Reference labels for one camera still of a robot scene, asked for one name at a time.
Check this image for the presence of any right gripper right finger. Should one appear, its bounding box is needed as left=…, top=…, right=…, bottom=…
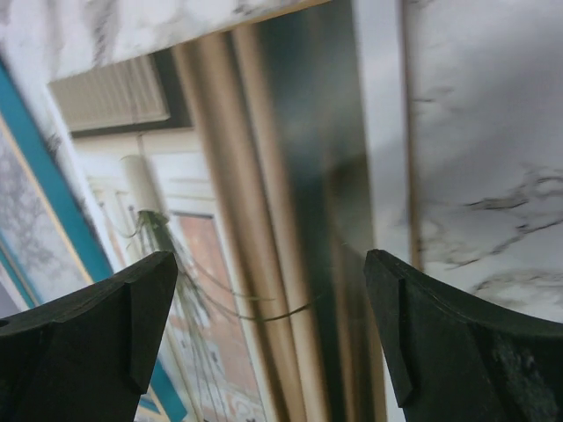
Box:
left=364, top=250, right=562, bottom=421

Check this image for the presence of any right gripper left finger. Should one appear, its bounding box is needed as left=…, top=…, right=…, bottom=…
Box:
left=1, top=251, right=178, bottom=421

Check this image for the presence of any blue wooden picture frame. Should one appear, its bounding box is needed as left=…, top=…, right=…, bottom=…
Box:
left=1, top=69, right=188, bottom=421

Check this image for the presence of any glossy plant photo board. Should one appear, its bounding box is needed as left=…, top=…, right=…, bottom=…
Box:
left=1, top=1, right=411, bottom=421

